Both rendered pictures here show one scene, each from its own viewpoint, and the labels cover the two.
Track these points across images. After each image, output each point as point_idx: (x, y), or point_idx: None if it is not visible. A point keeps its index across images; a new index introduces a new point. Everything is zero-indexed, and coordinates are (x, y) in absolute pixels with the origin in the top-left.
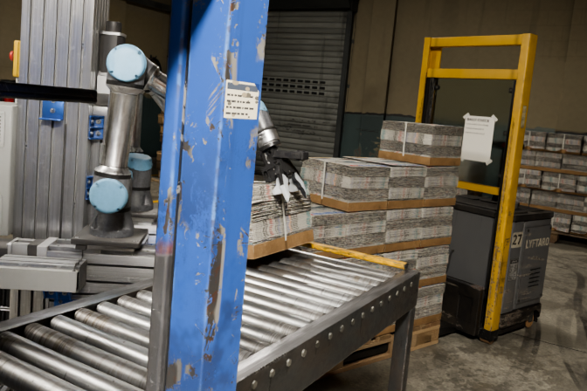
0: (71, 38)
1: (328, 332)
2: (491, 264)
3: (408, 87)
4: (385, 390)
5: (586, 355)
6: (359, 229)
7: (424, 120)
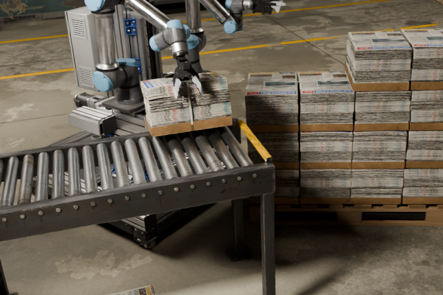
0: None
1: (108, 199)
2: None
3: None
4: (377, 251)
5: None
6: (373, 107)
7: None
